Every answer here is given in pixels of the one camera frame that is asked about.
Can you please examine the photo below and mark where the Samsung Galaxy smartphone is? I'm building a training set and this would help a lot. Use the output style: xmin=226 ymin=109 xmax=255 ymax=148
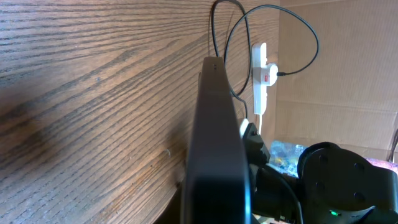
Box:
xmin=180 ymin=57 xmax=251 ymax=223

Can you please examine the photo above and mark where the brown cardboard backdrop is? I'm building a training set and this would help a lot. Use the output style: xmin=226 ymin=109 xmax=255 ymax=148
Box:
xmin=275 ymin=0 xmax=397 ymax=160

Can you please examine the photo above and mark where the white power strip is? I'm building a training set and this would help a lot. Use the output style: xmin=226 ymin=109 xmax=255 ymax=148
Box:
xmin=251 ymin=42 xmax=267 ymax=115

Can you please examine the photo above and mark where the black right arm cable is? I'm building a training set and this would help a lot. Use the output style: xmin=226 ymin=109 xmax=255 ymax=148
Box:
xmin=264 ymin=164 xmax=304 ymax=224

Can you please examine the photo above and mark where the white charger plug adapter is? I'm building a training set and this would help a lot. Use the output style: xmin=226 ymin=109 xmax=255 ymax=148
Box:
xmin=260 ymin=63 xmax=279 ymax=86

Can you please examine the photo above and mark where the black USB charger cable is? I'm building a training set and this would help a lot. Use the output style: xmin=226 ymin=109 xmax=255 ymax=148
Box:
xmin=210 ymin=0 xmax=320 ymax=119

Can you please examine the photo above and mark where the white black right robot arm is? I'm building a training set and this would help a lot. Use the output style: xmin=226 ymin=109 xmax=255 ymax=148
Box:
xmin=239 ymin=120 xmax=397 ymax=223

